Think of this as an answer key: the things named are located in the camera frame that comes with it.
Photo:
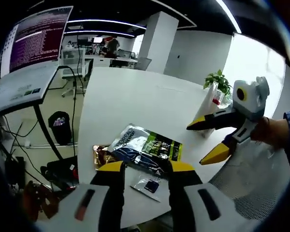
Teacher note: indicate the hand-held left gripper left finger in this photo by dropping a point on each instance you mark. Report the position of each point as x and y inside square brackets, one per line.
[108, 183]

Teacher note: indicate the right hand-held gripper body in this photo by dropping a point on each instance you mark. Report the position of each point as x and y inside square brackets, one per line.
[251, 101]

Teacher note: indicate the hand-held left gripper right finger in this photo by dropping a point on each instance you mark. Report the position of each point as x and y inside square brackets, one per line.
[183, 178]

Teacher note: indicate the white skincare bottle red collar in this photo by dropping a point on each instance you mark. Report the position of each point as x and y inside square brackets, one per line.
[216, 100]

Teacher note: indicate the person's right hand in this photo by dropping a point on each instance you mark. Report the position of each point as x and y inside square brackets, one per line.
[268, 130]

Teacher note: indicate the gold foil sachet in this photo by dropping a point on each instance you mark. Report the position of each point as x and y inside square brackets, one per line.
[102, 154]

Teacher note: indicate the small clear bag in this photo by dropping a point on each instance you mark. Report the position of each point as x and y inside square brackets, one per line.
[149, 186]

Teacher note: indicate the green black sachet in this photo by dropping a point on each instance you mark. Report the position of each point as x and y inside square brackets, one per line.
[164, 145]

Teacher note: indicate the green potted plant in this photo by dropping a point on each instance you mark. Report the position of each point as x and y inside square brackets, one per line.
[217, 79]

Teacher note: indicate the grey mesh chair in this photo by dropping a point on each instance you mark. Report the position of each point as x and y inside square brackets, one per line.
[251, 183]

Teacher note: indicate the black floor device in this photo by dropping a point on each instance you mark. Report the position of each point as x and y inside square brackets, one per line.
[60, 169]

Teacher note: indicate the orange brown object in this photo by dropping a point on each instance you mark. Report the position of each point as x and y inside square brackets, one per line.
[38, 198]

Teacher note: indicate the black trash bin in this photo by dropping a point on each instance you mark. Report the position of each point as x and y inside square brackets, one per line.
[60, 130]

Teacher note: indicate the white pillar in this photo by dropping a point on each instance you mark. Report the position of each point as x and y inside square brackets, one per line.
[159, 41]

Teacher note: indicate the white office chair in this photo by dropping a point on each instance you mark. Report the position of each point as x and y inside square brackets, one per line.
[68, 83]

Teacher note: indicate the white low cabinets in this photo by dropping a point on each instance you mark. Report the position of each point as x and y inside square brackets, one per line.
[99, 60]

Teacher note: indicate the white standing desk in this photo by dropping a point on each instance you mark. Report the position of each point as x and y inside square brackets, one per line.
[21, 82]

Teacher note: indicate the ceiling light strip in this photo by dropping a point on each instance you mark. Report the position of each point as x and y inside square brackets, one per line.
[99, 32]
[106, 22]

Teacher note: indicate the computer monitor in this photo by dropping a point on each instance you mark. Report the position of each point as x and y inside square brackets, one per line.
[38, 36]

